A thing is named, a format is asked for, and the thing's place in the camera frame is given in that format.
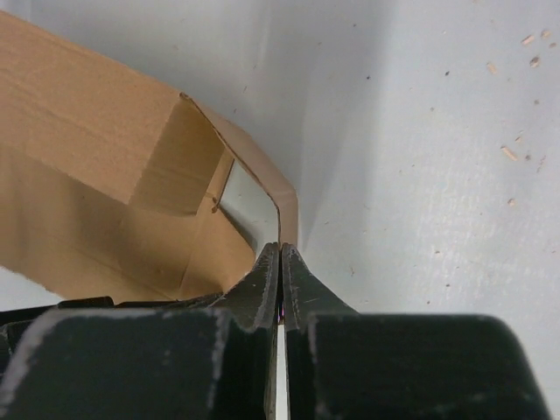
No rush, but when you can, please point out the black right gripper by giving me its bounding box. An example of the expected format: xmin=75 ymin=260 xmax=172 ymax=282
xmin=1 ymin=243 xmax=279 ymax=419

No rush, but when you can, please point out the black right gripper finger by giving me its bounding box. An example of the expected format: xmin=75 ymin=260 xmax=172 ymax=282
xmin=282 ymin=244 xmax=550 ymax=419

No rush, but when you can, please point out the brown cardboard box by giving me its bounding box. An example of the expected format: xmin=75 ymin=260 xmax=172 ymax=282
xmin=1 ymin=12 xmax=298 ymax=302

